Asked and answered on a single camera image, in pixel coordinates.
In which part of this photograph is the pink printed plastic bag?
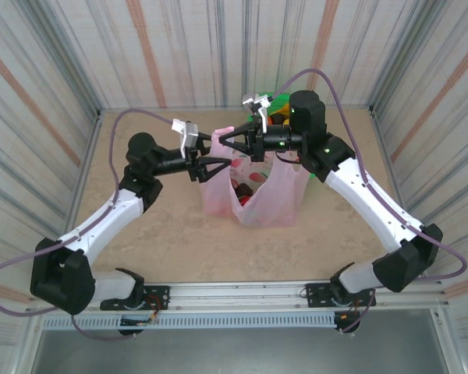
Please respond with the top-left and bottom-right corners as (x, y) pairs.
(200, 125), (311, 229)

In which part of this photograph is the green plastic basket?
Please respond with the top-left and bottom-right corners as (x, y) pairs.
(248, 91), (321, 182)

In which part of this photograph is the grey metal sheet panel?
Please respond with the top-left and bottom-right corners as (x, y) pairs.
(30, 307), (453, 374)

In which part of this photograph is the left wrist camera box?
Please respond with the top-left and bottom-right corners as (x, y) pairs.
(171, 118), (200, 159)

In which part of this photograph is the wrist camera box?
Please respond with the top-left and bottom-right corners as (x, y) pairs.
(171, 118), (200, 159)
(241, 92), (272, 136)

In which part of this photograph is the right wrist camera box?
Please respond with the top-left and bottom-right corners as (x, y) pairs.
(241, 92), (272, 136)

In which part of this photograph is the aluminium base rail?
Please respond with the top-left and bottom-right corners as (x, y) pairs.
(144, 278), (449, 312)

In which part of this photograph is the perforated grey cable duct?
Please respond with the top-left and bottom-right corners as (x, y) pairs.
(42, 312), (339, 331)

